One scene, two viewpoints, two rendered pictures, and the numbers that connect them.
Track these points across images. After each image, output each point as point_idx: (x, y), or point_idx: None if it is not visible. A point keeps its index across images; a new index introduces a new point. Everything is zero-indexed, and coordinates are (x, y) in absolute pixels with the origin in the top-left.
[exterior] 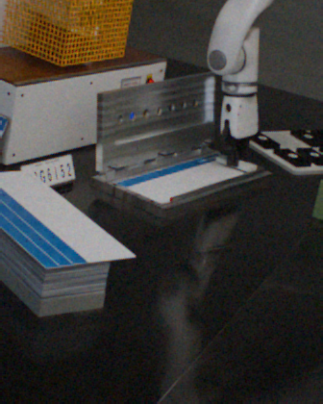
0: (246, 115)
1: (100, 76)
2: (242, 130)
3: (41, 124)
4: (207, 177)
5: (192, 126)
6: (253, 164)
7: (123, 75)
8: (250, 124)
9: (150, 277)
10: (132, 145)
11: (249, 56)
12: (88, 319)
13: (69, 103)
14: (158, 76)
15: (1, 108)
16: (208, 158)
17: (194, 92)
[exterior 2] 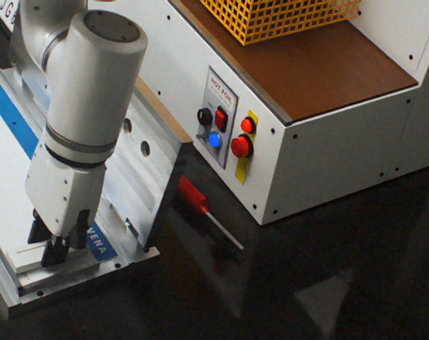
0: (43, 176)
1: (180, 21)
2: (32, 188)
3: (116, 8)
4: (4, 193)
5: (119, 171)
6: (42, 279)
7: (212, 61)
8: (45, 201)
9: None
10: (41, 73)
11: (53, 66)
12: None
13: (144, 16)
14: (267, 135)
15: None
16: (95, 232)
17: (149, 132)
